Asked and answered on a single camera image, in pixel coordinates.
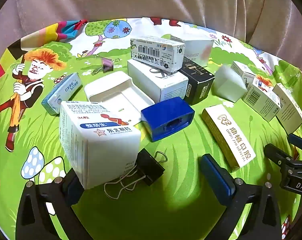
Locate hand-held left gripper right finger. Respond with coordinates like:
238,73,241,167
199,154,285,240

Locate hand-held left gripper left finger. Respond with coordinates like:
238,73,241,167
15,168,101,240

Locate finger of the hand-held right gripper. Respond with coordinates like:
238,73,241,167
263,144,300,167
287,133,302,153

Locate white medicine box blue label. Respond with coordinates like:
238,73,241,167
59,100,142,190

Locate frosted white box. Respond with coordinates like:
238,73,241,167
212,64,248,103

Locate small white box script print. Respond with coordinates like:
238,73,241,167
230,60,251,85

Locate white plastic holder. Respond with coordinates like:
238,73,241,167
84,70,155,127

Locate pink binder clip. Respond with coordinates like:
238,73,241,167
92,57,123,75

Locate plain white tall box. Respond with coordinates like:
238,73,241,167
272,82,302,135

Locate gold and white box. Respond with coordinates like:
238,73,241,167
201,104,256,172

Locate cartoon printed blanket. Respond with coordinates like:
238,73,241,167
0,17,302,240

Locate white box blue print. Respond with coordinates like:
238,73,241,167
243,74,284,122

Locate black binder clip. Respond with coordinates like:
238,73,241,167
103,148,168,200

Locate blue plastic box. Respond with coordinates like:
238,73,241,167
140,97,195,142

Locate slim blue medicine box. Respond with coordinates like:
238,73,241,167
41,73,83,116

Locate black box gold print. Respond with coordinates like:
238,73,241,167
178,64,215,106

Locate white box ribbon print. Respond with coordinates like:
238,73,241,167
127,59,189,104

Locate white box orange blotch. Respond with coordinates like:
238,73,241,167
169,35,214,68

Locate white box barcode side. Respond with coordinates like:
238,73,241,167
130,36,185,73

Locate beige velvet sofa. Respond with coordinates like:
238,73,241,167
0,0,302,63

